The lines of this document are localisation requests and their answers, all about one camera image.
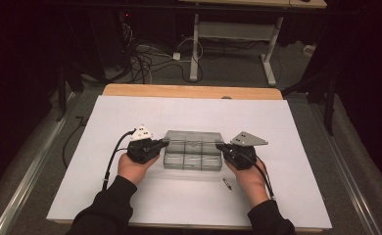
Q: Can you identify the black metal stand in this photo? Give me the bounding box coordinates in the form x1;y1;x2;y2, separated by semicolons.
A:
55;62;85;122
281;71;339;137

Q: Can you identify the person's right hand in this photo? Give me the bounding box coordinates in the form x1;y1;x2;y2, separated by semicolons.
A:
224;158;269;198

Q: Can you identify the right hand-held gripper black cable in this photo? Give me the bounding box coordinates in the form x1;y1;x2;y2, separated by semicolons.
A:
237;151;276;201

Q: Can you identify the hand-held gripper black cable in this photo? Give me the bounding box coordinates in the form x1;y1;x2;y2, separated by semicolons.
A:
101;129;137;192
237;151;276;201

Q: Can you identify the tangle of black cables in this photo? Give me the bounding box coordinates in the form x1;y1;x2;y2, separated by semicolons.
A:
119;23;193;84

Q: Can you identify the person's left hand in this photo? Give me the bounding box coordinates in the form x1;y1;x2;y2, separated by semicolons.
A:
117;152;161;186

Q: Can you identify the left hand-held gripper black cable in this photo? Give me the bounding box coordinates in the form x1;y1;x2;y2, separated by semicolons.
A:
101;129;137;192

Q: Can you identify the beige desk with white frame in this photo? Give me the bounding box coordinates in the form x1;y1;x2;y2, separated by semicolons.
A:
178;0;328;87

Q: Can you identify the metal floor rail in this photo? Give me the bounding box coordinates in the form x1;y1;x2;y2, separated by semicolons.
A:
0;92;79;235
310;104;381;235

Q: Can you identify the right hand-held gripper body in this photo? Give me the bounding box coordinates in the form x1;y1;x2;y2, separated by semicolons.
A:
225;130;269;171

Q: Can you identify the black floor cable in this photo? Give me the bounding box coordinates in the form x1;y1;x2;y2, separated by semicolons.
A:
62;116;89;169

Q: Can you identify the white cable loop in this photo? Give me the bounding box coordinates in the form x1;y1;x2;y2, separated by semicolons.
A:
175;37;204;64

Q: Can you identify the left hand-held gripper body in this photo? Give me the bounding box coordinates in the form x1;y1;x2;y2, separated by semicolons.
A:
126;123;163;165

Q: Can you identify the white table mat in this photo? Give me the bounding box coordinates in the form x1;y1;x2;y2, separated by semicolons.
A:
46;95;333;231

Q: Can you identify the clear plastic compartment box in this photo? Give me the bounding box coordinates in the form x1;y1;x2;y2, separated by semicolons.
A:
163;130;225;172

